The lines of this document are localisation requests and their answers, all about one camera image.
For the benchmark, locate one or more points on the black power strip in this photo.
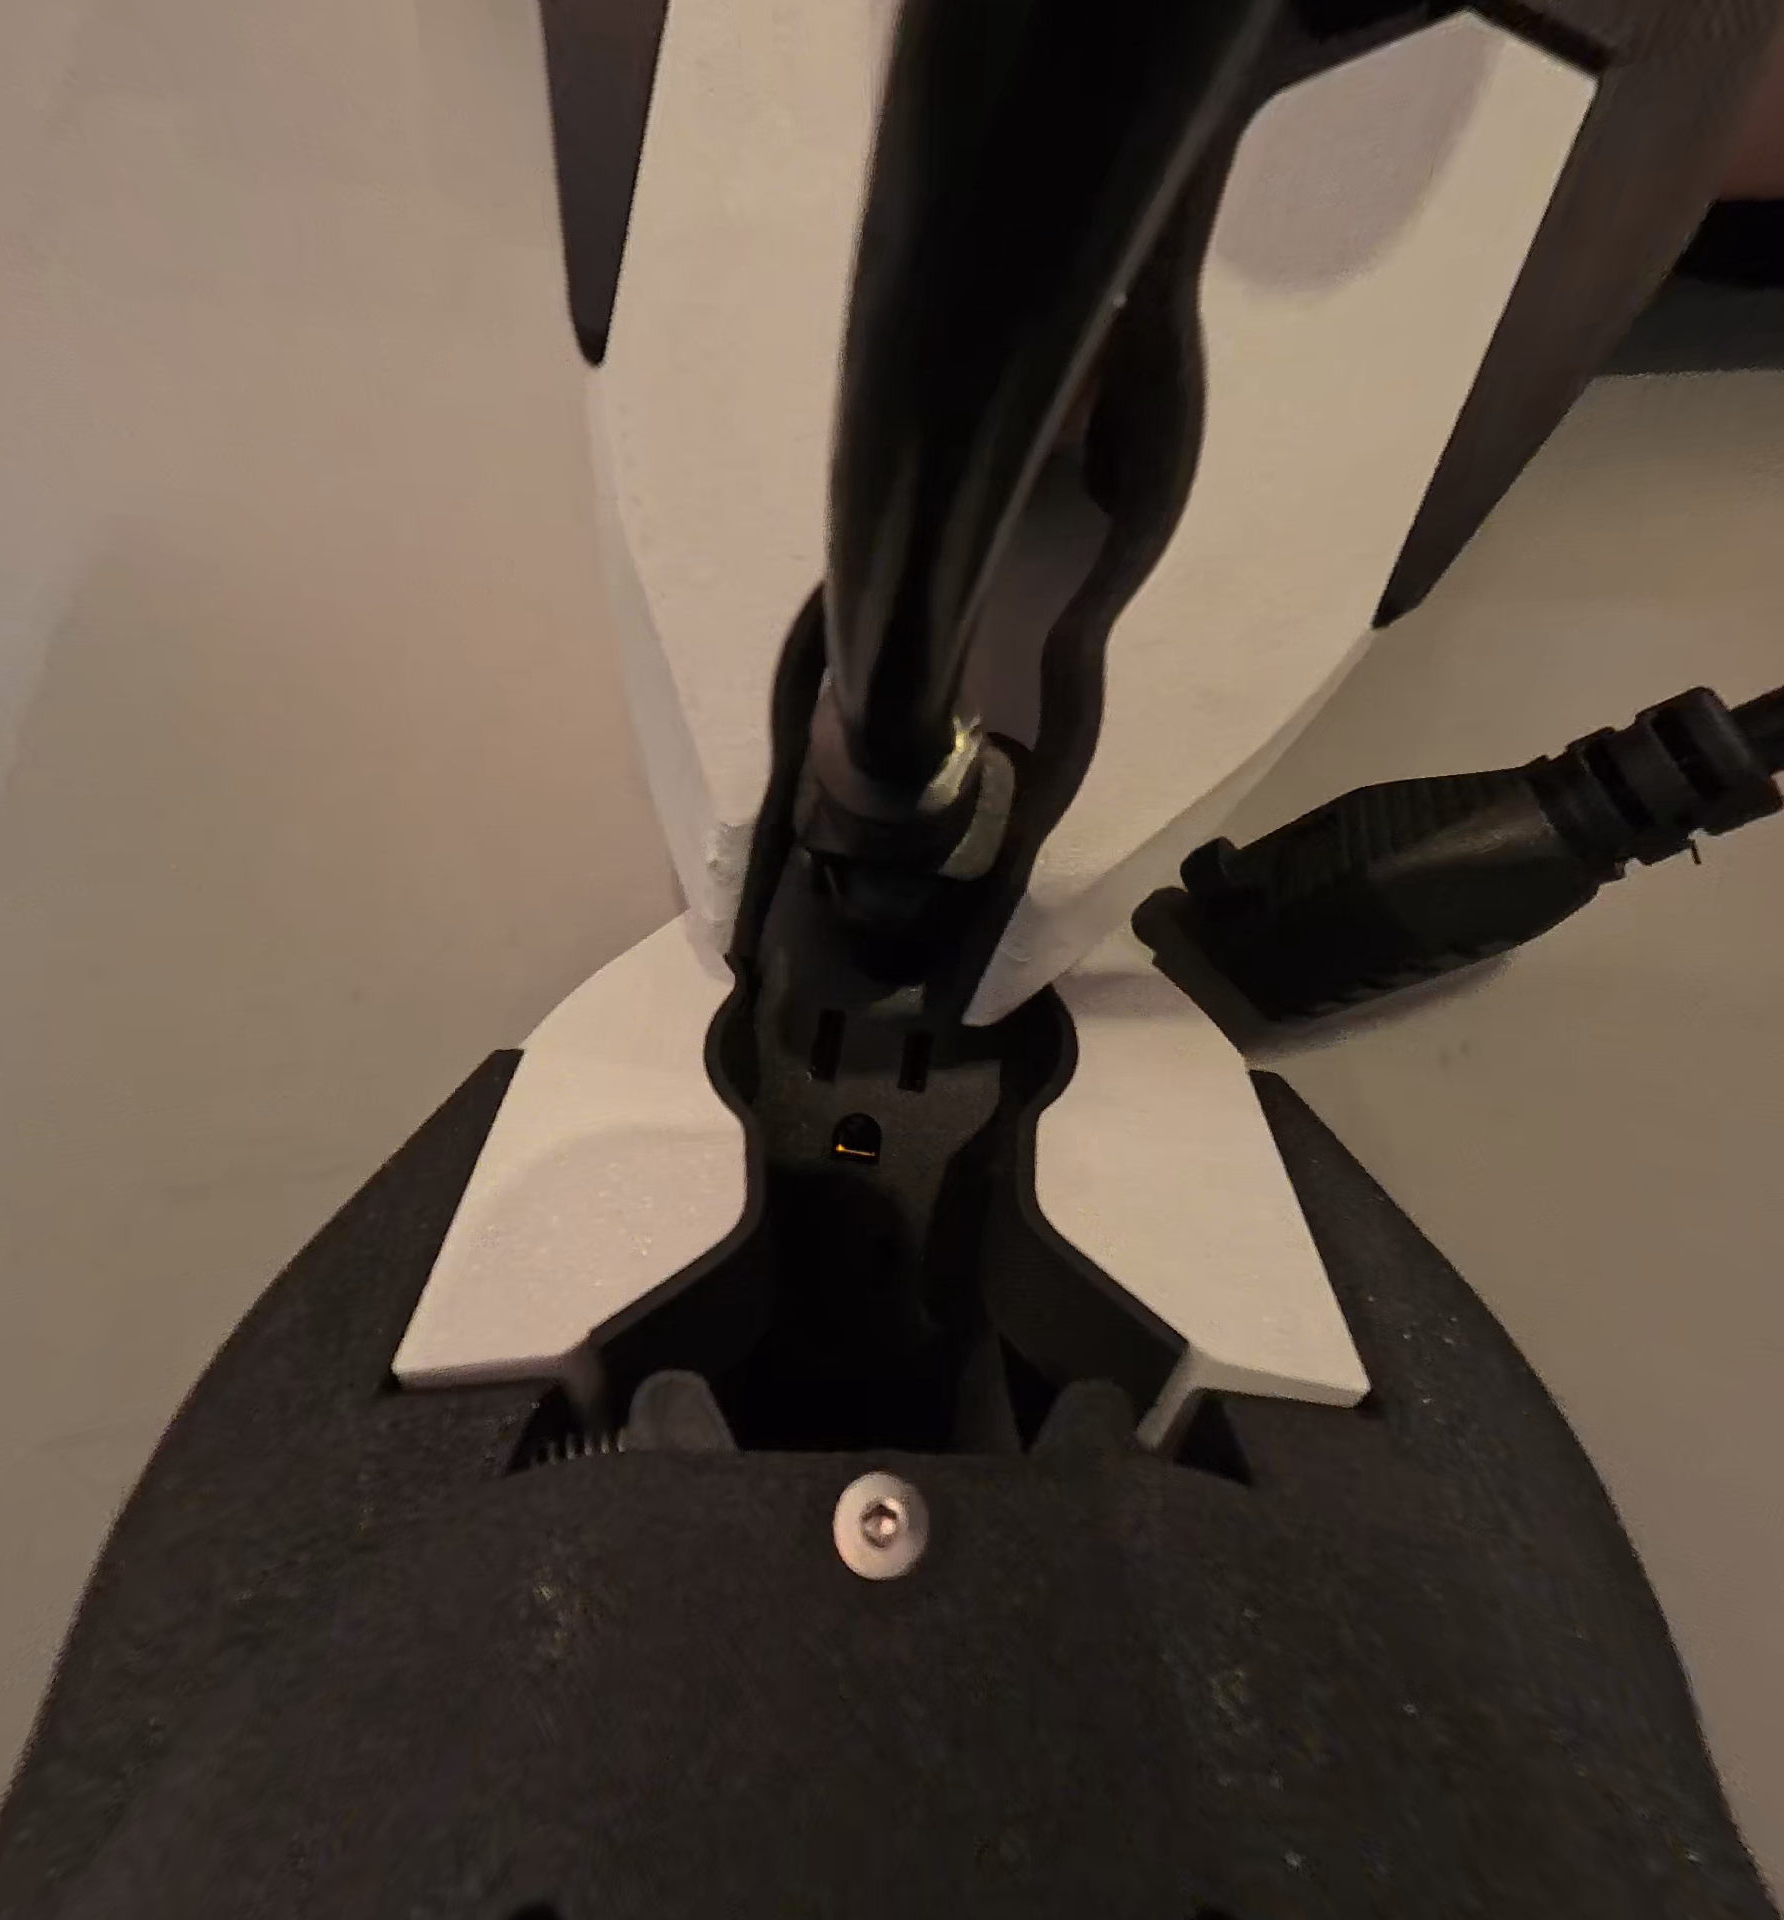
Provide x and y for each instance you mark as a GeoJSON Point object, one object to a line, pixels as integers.
{"type": "Point", "coordinates": [967, 1108]}

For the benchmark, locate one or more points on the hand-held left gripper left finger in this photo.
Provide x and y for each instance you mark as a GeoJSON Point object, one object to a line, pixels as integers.
{"type": "Point", "coordinates": [594, 1201]}

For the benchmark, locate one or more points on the black bumpy wrist rest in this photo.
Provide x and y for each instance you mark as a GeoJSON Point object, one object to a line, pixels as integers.
{"type": "Point", "coordinates": [1764, 285]}

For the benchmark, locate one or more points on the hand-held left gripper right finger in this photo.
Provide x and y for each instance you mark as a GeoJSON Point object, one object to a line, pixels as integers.
{"type": "Point", "coordinates": [1192, 1201]}

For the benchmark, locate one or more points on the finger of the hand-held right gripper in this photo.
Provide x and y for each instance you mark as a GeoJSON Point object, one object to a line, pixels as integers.
{"type": "Point", "coordinates": [714, 376]}
{"type": "Point", "coordinates": [1282, 524]}

